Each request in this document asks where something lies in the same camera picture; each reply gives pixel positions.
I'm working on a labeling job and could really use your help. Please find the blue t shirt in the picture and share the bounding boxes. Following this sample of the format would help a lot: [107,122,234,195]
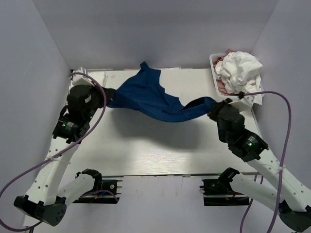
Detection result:
[104,62,216,123]

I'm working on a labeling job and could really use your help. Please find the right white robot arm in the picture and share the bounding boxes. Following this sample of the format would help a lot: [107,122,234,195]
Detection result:
[208,99,311,233]

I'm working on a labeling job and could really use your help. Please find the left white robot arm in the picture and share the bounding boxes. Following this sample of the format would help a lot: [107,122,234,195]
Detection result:
[14,68,106,226]

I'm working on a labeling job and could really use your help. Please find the white folded t shirt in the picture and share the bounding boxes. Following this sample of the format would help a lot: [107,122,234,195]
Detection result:
[69,67,108,89]

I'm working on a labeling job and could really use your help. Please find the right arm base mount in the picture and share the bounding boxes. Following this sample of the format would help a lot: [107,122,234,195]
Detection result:
[200,179,250,207]

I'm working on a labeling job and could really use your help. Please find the white perforated basket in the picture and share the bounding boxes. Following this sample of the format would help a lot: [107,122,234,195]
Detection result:
[209,53,233,99]

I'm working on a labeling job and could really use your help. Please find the white t shirt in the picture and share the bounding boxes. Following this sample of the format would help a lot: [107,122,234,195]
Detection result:
[69,67,108,89]
[216,51,263,94]

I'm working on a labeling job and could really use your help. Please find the pink clothes in basket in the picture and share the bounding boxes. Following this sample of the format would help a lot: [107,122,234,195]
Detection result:
[212,49,237,96]

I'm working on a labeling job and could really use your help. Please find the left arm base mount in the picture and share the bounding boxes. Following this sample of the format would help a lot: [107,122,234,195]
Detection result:
[73,176,123,204]

